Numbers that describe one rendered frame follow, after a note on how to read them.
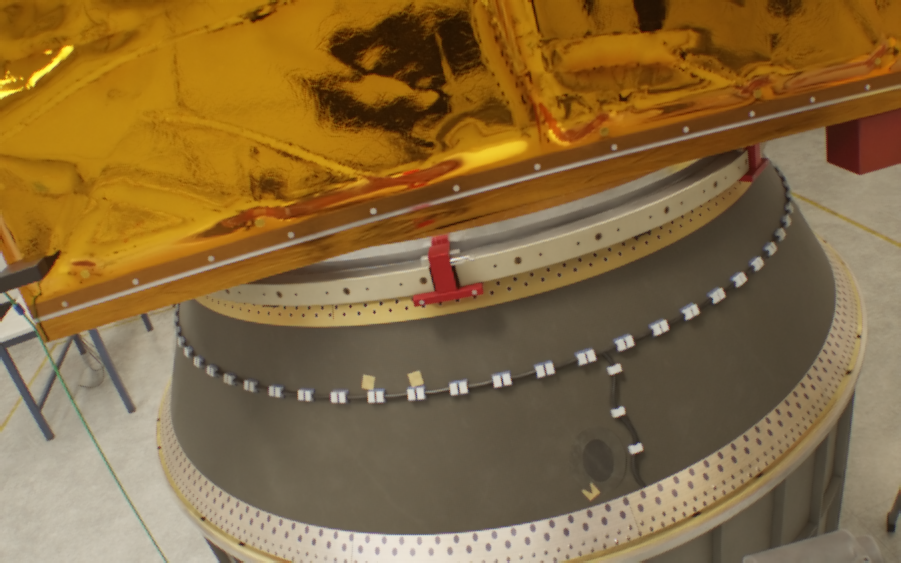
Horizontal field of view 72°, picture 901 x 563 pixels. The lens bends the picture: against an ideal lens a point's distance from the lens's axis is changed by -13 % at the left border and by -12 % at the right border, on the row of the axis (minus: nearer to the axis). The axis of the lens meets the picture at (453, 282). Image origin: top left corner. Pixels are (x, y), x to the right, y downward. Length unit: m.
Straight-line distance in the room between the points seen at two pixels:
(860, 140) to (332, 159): 1.17
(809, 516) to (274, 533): 1.31
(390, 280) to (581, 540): 0.60
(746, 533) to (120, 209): 1.42
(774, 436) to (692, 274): 0.39
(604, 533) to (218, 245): 0.89
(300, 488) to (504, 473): 0.44
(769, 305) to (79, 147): 1.40
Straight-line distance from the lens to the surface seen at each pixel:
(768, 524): 1.70
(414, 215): 1.28
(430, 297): 1.24
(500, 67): 1.23
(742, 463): 1.48
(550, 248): 1.25
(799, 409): 1.61
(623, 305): 1.35
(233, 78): 1.17
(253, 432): 1.57
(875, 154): 1.77
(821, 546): 0.53
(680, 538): 1.40
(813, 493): 1.87
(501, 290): 1.29
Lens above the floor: 2.20
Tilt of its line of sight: 25 degrees down
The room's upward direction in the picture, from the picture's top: 14 degrees counter-clockwise
